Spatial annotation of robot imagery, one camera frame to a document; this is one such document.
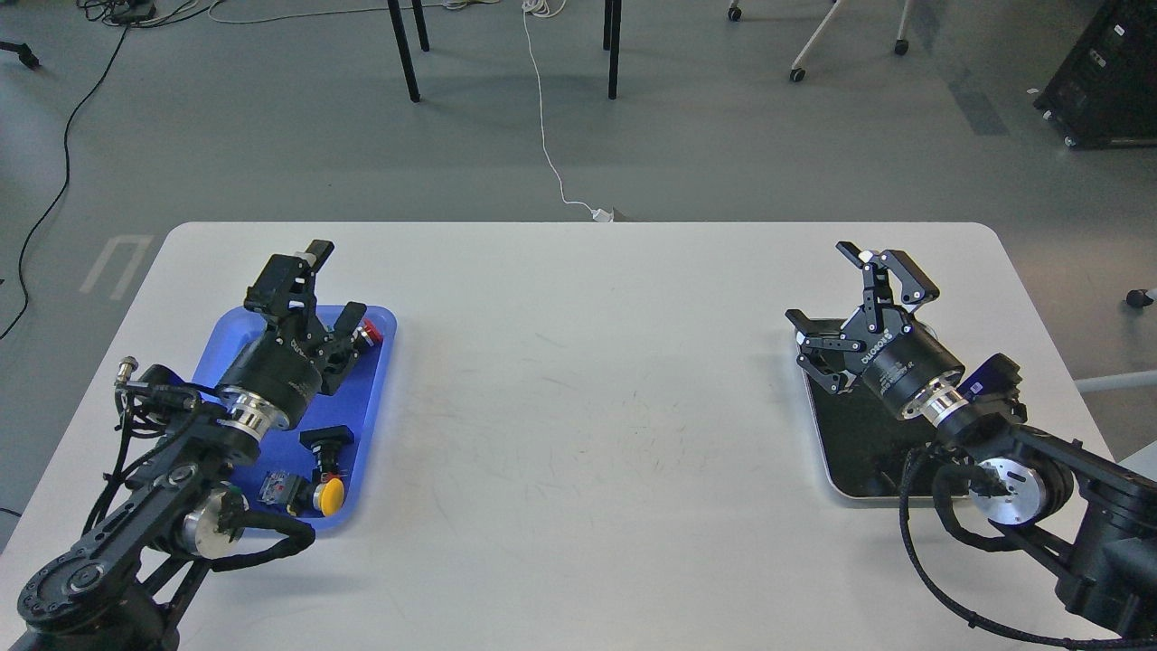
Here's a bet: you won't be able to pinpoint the black equipment case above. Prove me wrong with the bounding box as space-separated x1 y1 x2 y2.
1033 1 1156 149

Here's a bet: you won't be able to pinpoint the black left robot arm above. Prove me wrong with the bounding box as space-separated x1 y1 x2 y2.
14 241 381 650

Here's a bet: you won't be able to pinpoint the white floor cable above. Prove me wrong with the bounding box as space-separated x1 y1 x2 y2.
521 0 614 222

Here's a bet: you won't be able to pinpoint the black table legs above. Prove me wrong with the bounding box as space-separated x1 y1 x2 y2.
386 0 622 103

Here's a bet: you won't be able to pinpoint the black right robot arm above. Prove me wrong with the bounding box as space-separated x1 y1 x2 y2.
784 241 1156 650

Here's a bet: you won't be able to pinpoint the black push button switch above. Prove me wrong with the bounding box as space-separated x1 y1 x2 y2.
299 426 354 483

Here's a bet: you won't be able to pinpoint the blue plastic tray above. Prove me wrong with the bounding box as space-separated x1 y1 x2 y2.
192 306 397 537

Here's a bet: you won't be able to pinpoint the clear small switch block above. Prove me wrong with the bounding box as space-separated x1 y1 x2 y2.
257 471 296 508

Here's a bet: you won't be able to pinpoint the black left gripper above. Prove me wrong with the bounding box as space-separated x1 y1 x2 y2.
216 241 367 431

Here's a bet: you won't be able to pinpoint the yellow push button switch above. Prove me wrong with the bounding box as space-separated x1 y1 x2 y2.
285 475 346 516

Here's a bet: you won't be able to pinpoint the red push button switch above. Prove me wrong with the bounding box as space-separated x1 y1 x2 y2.
353 318 384 352

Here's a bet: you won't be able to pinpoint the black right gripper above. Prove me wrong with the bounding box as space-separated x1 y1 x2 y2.
784 241 965 420

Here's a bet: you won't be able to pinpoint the white chair base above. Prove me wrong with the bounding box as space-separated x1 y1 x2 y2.
725 0 911 83

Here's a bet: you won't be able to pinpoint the silver metal tray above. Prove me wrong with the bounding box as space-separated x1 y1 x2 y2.
806 375 979 500

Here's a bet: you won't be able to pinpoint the black floor cable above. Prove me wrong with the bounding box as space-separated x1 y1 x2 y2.
0 0 209 341

